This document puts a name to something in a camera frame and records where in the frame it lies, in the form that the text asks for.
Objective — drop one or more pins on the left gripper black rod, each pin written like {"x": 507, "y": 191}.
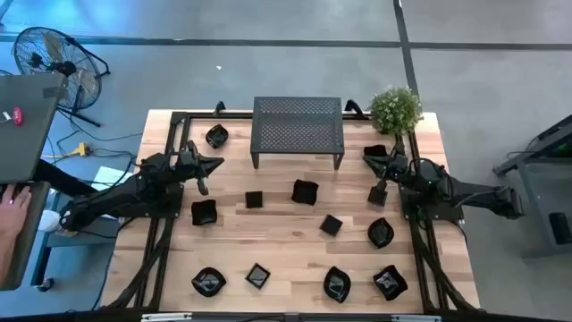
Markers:
{"x": 203, "y": 185}

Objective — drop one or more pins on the small red object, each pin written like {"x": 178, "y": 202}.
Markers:
{"x": 18, "y": 116}

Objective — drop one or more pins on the black box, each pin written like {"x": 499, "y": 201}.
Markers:
{"x": 561, "y": 228}

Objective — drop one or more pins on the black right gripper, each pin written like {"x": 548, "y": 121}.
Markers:
{"x": 397, "y": 167}

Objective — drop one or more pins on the person's hand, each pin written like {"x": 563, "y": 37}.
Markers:
{"x": 13, "y": 214}

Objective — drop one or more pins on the black curved bracket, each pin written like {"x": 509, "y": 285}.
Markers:
{"x": 219, "y": 106}
{"x": 355, "y": 108}

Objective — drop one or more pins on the person's forearm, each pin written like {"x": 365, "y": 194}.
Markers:
{"x": 4, "y": 259}

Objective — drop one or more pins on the grey metal table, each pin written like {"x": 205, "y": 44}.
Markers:
{"x": 536, "y": 201}

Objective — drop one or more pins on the yellow power plug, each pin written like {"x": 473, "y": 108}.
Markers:
{"x": 81, "y": 149}

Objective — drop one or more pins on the grey desk panel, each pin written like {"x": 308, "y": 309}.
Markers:
{"x": 33, "y": 259}

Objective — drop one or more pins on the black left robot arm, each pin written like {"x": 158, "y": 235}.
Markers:
{"x": 111, "y": 197}

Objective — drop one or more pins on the silver metal bracket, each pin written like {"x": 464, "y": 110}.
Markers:
{"x": 416, "y": 318}
{"x": 166, "y": 317}

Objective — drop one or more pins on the black aluminium table frame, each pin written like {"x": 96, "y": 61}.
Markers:
{"x": 205, "y": 115}

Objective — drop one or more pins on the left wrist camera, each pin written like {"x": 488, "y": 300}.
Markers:
{"x": 193, "y": 148}

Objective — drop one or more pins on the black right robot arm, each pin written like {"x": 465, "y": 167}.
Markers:
{"x": 482, "y": 199}

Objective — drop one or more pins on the white paper sheet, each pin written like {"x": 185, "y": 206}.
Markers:
{"x": 107, "y": 176}

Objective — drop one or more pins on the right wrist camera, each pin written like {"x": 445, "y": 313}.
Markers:
{"x": 399, "y": 149}

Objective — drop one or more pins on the green potted plant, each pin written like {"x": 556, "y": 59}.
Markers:
{"x": 395, "y": 109}

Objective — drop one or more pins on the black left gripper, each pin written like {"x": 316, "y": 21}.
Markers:
{"x": 190, "y": 166}

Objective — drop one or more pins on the black perforated metal riser shelf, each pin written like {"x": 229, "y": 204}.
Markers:
{"x": 295, "y": 134}

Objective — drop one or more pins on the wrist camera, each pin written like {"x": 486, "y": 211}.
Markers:
{"x": 399, "y": 149}
{"x": 193, "y": 148}

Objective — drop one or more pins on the black floor fan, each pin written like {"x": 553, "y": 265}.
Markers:
{"x": 67, "y": 69}

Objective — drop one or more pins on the grey desk top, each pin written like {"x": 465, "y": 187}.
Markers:
{"x": 27, "y": 143}

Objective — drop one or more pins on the blue-grey desk base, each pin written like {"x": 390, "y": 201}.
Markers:
{"x": 80, "y": 239}

